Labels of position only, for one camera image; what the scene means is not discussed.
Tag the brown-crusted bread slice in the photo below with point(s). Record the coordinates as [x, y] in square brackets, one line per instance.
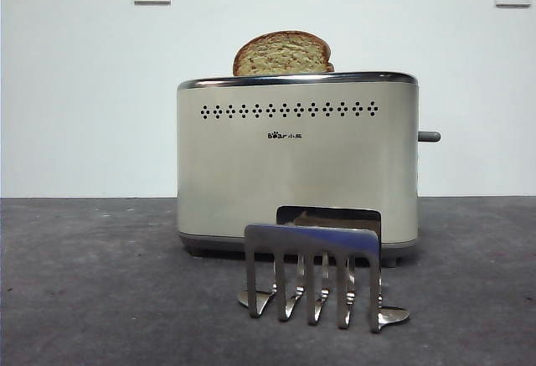
[282, 56]

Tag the grey toaster lever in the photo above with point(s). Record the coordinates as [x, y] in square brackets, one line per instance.
[430, 136]

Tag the cream and steel toaster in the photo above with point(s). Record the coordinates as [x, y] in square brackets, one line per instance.
[218, 173]

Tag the shiny steel toast rack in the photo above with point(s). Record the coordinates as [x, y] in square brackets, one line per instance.
[310, 240]

